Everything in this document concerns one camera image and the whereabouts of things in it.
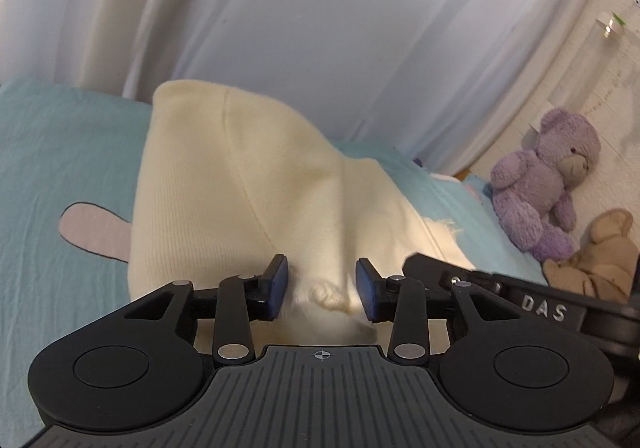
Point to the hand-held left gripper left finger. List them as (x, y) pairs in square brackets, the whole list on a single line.
[(278, 285)]

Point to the cream knit sweater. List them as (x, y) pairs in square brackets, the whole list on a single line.
[(225, 203)]

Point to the clear plastic container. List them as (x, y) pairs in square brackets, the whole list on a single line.
[(611, 26)]

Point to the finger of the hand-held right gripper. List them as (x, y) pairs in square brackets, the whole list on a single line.
[(435, 268)]

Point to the white curtain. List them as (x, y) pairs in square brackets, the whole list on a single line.
[(300, 28)]

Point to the brown plush toy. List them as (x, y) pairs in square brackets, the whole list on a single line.
[(602, 258)]

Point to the blue mushroom print bed sheet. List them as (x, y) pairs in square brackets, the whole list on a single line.
[(60, 168)]

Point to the purple teddy bear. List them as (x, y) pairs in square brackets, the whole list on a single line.
[(542, 193)]

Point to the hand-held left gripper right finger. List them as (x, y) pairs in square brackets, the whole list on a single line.
[(365, 290)]

